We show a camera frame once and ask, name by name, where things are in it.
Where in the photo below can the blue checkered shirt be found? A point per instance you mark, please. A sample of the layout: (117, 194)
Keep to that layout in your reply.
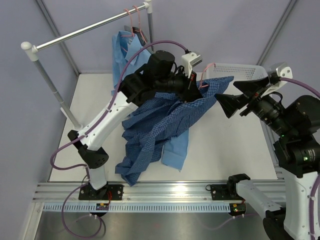
(159, 130)

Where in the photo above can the white plastic basket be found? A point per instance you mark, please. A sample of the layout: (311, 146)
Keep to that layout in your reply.
(240, 72)

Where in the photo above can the light blue shirt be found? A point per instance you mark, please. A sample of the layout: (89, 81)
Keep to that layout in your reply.
(124, 46)

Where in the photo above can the pink hanger of grey shirt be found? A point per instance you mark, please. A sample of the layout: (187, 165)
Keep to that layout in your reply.
(139, 26)

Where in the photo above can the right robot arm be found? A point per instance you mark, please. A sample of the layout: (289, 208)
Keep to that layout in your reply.
(297, 152)

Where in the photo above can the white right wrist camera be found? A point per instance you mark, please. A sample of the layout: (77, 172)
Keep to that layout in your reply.
(275, 73)

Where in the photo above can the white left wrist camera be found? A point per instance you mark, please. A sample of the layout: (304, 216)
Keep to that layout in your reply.
(190, 60)

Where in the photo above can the pink hanger of checkered shirt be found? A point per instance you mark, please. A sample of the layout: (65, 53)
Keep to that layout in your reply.
(204, 74)

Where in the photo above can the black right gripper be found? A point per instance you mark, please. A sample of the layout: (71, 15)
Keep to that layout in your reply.
(253, 91)

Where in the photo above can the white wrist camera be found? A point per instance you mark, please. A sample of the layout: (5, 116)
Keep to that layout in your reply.
(190, 60)
(275, 73)

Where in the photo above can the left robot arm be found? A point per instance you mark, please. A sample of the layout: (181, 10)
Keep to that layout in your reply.
(159, 75)

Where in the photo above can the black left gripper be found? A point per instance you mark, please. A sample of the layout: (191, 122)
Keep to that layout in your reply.
(189, 92)

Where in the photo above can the aluminium mounting rail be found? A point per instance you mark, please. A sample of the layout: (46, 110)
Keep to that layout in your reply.
(158, 191)

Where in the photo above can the grey shirt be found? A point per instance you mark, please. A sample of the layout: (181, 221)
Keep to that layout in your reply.
(135, 29)

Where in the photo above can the white slotted cable duct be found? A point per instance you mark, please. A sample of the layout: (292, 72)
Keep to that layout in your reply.
(118, 207)

